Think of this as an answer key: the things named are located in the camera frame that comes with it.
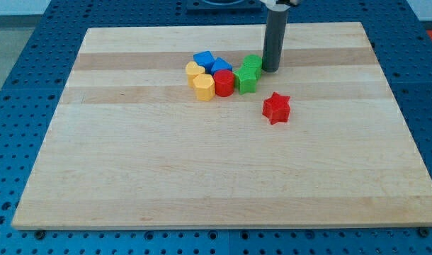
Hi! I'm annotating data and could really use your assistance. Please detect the yellow hexagon block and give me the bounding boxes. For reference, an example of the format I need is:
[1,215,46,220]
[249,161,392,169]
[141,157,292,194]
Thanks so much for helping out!
[193,74,215,101]

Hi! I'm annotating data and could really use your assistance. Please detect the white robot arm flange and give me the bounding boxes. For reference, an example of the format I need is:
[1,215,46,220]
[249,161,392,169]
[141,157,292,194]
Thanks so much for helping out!
[260,0,302,12]

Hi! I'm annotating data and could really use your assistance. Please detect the yellow heart block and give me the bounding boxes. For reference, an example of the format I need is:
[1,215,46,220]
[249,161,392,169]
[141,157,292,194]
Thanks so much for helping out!
[185,61,205,88]

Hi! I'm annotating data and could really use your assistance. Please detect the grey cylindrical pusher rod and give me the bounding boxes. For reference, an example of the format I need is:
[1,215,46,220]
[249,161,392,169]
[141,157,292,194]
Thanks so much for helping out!
[262,10,288,73]

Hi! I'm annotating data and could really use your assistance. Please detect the green circle block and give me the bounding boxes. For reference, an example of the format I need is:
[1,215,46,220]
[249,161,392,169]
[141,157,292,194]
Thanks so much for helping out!
[243,55,263,80]

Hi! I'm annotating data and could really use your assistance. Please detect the blue cube block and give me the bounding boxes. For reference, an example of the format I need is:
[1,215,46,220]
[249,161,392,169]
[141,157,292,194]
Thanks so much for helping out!
[193,51,215,74]

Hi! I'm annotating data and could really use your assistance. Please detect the wooden board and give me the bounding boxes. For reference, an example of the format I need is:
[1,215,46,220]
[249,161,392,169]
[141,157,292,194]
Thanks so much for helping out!
[12,22,432,230]

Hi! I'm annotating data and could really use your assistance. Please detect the red star block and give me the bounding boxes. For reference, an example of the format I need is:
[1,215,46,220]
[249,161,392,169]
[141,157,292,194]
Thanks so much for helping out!
[262,91,291,125]

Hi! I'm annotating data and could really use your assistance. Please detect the red cylinder block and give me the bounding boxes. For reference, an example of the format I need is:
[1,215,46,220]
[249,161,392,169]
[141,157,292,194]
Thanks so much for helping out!
[213,69,234,97]

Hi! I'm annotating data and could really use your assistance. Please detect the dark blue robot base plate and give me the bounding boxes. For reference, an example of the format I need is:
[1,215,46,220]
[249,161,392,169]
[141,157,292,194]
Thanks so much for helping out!
[185,0,262,13]

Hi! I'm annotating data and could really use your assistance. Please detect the blue triangle block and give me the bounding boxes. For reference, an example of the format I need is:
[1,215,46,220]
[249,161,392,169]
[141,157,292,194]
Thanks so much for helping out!
[210,57,232,75]

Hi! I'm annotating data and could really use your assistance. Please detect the green star block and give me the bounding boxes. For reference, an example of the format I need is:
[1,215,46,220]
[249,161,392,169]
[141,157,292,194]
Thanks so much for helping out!
[234,66,257,95]

